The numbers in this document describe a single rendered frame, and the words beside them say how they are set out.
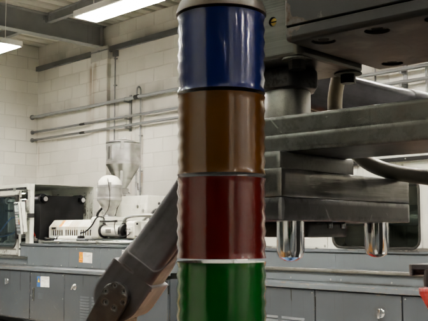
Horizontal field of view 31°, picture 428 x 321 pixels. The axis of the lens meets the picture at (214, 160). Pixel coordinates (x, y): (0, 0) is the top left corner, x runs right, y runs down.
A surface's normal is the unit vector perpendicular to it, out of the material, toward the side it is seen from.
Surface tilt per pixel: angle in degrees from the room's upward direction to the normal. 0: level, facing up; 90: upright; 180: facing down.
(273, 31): 90
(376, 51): 180
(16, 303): 90
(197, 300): 76
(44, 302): 90
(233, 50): 104
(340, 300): 90
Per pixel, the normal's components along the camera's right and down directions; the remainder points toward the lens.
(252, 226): 0.68, -0.31
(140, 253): -0.14, -0.32
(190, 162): -0.70, 0.18
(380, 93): -0.28, -0.15
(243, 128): 0.48, -0.32
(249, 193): 0.58, 0.17
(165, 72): -0.72, -0.06
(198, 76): -0.50, 0.17
